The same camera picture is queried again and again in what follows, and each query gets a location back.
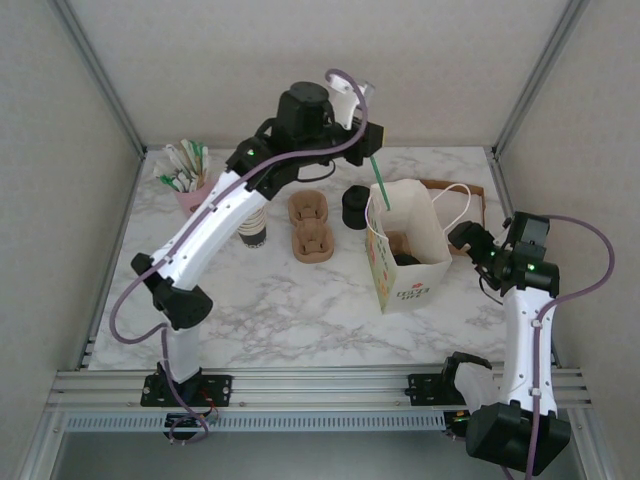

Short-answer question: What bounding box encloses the white wrapped straw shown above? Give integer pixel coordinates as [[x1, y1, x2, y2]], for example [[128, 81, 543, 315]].
[[163, 143, 194, 184], [153, 160, 181, 191], [180, 138, 199, 174]]

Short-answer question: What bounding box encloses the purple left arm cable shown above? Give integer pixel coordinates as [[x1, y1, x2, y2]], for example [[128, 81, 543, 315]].
[[110, 69, 374, 445]]

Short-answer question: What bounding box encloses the wooden stirrer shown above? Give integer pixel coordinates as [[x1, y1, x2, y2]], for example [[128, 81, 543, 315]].
[[185, 154, 205, 191]]

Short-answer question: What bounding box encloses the aluminium side rail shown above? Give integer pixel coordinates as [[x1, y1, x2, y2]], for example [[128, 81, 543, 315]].
[[487, 147, 560, 369], [77, 149, 149, 371]]

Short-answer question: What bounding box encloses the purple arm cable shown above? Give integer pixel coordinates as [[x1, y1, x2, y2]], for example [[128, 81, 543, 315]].
[[110, 69, 374, 445], [499, 214, 615, 479]]

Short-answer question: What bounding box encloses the brown cardboard tray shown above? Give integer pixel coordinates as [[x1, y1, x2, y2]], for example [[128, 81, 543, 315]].
[[418, 178, 487, 256]]

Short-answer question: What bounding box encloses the stack of paper cups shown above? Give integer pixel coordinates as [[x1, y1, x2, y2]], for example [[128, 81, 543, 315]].
[[237, 204, 269, 251]]

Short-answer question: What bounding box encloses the pink straw holder cup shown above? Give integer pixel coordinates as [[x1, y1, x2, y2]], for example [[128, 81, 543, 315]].
[[173, 172, 219, 219]]

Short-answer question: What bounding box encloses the grey slotted cable duct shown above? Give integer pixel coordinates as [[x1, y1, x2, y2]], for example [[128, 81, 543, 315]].
[[59, 412, 447, 432]]

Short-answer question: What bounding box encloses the controller board with LED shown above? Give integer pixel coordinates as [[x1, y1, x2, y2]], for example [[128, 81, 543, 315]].
[[164, 412, 209, 432], [444, 409, 474, 435]]

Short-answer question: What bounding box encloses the stack of black lids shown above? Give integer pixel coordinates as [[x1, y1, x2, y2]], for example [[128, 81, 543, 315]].
[[341, 184, 375, 232]]

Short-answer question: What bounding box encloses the aluminium frame post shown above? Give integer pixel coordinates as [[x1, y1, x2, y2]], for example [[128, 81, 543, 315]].
[[49, 0, 149, 159], [489, 0, 594, 161]]

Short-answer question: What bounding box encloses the white flower print paper bag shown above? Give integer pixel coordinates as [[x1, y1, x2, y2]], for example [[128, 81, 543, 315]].
[[363, 180, 474, 316]]

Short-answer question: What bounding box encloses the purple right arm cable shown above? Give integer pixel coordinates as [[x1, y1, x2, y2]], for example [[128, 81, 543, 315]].
[[499, 214, 615, 479]]

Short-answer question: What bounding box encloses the aluminium front rail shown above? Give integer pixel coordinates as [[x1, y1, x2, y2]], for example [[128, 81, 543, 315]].
[[47, 367, 594, 412]]

